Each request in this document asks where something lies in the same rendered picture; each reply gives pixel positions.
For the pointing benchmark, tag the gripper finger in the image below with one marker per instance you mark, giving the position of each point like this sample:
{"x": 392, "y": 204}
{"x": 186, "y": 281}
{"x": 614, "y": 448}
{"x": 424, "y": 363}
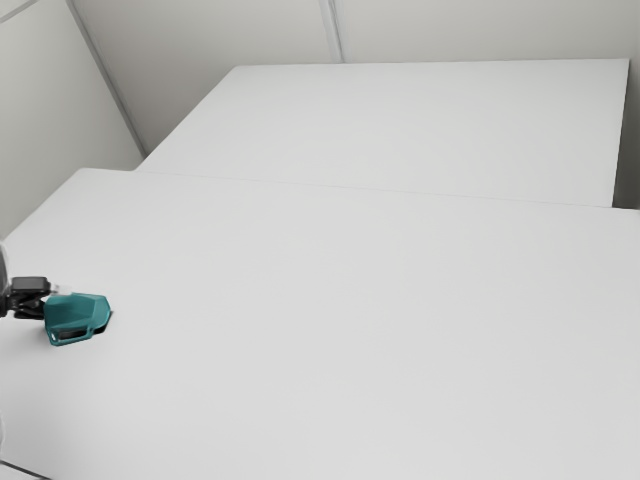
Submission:
{"x": 30, "y": 284}
{"x": 27, "y": 304}

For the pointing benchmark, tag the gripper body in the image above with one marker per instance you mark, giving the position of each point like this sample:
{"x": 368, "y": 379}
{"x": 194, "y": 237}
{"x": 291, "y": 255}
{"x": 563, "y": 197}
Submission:
{"x": 5, "y": 305}

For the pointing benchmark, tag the teal faceted mug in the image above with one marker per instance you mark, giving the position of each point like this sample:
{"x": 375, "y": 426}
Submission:
{"x": 70, "y": 315}

